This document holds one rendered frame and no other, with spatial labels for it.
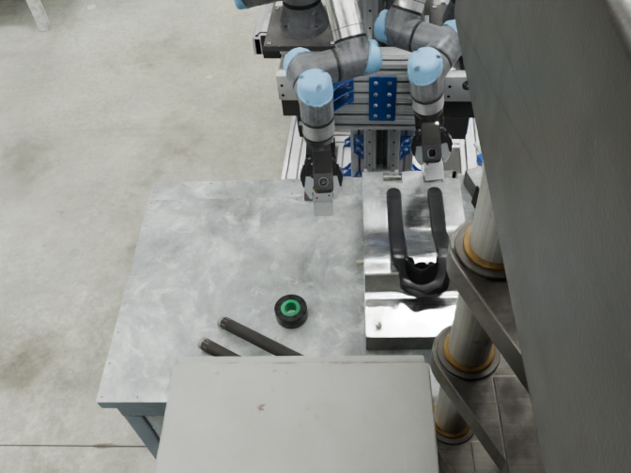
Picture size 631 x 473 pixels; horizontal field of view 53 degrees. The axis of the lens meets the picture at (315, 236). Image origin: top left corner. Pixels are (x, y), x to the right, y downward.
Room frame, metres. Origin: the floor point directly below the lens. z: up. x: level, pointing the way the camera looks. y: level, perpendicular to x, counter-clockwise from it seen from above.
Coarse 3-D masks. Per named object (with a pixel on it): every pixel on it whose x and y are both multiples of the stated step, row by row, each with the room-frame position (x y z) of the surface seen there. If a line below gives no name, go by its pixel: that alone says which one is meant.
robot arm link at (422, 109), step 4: (412, 100) 1.16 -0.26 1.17; (440, 100) 1.14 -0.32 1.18; (412, 104) 1.16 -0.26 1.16; (416, 104) 1.14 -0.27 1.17; (420, 104) 1.14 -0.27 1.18; (424, 104) 1.17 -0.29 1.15; (428, 104) 1.13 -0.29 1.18; (432, 104) 1.13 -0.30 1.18; (436, 104) 1.13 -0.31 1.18; (440, 104) 1.14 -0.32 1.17; (416, 108) 1.15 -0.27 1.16; (420, 108) 1.14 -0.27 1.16; (424, 108) 1.13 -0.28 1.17; (428, 108) 1.13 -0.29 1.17; (432, 108) 1.13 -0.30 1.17; (436, 108) 1.13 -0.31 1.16; (440, 108) 1.14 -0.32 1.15; (416, 112) 1.15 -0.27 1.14; (420, 112) 1.14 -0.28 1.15; (424, 112) 1.13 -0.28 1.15; (428, 112) 1.13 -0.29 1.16; (432, 112) 1.13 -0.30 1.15; (436, 112) 1.13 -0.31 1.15
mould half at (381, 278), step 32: (384, 192) 1.13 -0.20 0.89; (416, 192) 1.12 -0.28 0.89; (448, 192) 1.11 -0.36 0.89; (384, 224) 1.03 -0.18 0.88; (416, 224) 1.02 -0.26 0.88; (448, 224) 1.01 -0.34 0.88; (384, 256) 0.89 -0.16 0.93; (416, 256) 0.88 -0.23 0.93; (384, 288) 0.84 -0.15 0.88; (448, 288) 0.82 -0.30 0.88; (384, 320) 0.76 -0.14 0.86; (416, 320) 0.75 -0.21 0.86; (448, 320) 0.74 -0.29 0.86
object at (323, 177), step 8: (312, 152) 1.07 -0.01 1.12; (320, 152) 1.07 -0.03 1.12; (328, 152) 1.07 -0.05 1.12; (320, 160) 1.05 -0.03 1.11; (328, 160) 1.05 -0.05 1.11; (320, 168) 1.04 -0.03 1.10; (328, 168) 1.04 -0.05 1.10; (320, 176) 1.02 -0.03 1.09; (328, 176) 1.02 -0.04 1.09; (320, 184) 1.00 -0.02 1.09; (328, 184) 1.00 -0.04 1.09; (320, 192) 1.00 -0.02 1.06; (328, 192) 1.00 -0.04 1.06
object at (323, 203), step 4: (332, 192) 1.09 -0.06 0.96; (316, 196) 1.08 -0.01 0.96; (320, 196) 1.08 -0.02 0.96; (324, 196) 1.08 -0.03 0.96; (328, 196) 1.08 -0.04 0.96; (332, 196) 1.08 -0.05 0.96; (316, 200) 1.07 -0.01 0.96; (320, 200) 1.07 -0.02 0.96; (324, 200) 1.07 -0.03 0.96; (328, 200) 1.07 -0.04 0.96; (332, 200) 1.07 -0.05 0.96; (316, 204) 1.06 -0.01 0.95; (320, 204) 1.06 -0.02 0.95; (324, 204) 1.06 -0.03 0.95; (328, 204) 1.06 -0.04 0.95; (332, 204) 1.06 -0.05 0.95; (316, 208) 1.06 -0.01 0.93; (320, 208) 1.06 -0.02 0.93; (324, 208) 1.06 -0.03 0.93; (328, 208) 1.06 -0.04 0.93; (332, 208) 1.06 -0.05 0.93; (316, 212) 1.06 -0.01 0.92; (320, 212) 1.06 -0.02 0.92; (324, 212) 1.06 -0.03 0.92; (328, 212) 1.06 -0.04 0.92; (332, 212) 1.06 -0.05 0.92
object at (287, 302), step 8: (288, 296) 0.87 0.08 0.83; (296, 296) 0.87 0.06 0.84; (280, 304) 0.85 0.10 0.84; (288, 304) 0.85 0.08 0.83; (296, 304) 0.85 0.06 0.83; (304, 304) 0.84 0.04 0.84; (280, 312) 0.83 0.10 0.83; (296, 312) 0.82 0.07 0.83; (304, 312) 0.82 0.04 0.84; (280, 320) 0.81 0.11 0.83; (288, 320) 0.80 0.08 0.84; (296, 320) 0.80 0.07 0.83; (304, 320) 0.81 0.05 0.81
